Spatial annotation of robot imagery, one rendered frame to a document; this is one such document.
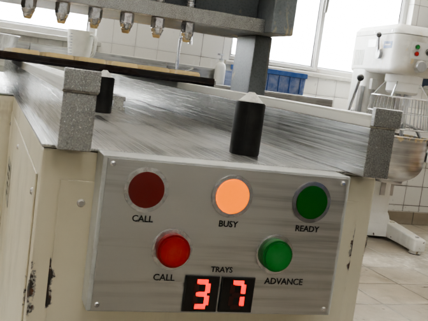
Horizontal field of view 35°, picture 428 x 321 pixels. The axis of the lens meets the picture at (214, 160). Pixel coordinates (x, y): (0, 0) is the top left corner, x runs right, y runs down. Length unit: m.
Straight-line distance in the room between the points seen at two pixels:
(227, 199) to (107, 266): 0.12
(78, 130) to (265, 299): 0.24
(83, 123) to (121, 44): 3.88
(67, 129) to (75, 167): 0.05
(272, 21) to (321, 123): 0.67
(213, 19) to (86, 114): 0.84
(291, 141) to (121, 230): 0.29
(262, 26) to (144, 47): 3.09
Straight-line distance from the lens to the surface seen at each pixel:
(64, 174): 0.62
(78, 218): 0.63
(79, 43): 3.83
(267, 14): 1.43
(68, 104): 0.58
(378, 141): 0.68
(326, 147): 0.75
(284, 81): 4.25
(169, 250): 0.61
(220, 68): 4.50
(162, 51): 4.53
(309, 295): 0.68
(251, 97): 0.72
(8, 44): 3.88
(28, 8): 1.35
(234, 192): 0.62
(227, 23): 1.41
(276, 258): 0.65
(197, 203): 0.62
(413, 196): 5.56
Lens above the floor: 0.91
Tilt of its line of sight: 7 degrees down
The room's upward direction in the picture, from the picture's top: 8 degrees clockwise
